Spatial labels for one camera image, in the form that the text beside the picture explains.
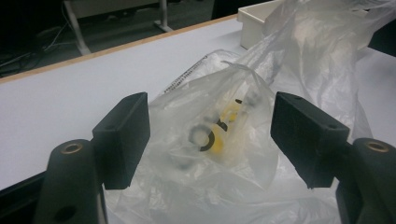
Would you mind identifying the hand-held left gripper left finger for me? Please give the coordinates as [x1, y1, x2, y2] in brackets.
[92, 91, 151, 191]

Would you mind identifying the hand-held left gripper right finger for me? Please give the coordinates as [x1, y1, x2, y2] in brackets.
[269, 91, 351, 190]

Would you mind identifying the bundle of black floor cables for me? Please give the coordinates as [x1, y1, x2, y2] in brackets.
[0, 18, 80, 78]

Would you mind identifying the white metal stand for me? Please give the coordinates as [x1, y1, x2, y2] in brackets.
[63, 0, 174, 57]

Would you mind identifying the white plastic box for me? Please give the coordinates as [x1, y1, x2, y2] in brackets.
[236, 0, 370, 51]

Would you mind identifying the clear printed plastic bag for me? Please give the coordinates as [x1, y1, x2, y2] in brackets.
[104, 0, 396, 224]

